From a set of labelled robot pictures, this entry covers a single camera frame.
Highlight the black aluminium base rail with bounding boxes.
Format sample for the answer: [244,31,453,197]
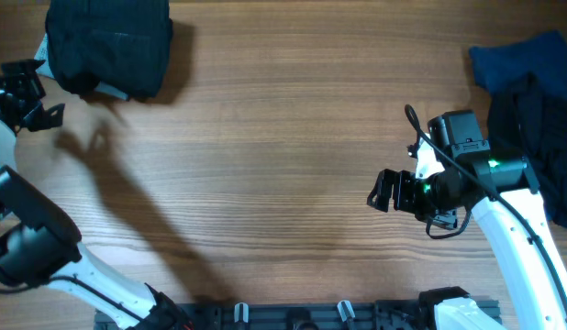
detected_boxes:
[93,299,502,330]

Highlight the black garment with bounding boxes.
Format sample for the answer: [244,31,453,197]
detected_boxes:
[487,73,567,227]

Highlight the black shorts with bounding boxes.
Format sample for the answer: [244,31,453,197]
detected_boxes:
[45,0,173,98]

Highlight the dark blue garment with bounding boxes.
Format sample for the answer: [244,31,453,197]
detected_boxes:
[469,30,567,101]

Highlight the light blue jeans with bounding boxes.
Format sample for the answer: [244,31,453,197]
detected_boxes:
[34,34,129,101]

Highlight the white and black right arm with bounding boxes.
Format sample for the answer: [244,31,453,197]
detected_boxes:
[367,105,567,329]

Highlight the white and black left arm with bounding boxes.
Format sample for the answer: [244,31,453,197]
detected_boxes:
[0,59,194,329]

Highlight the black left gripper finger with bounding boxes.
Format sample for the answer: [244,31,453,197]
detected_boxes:
[1,59,46,79]
[23,103,65,132]

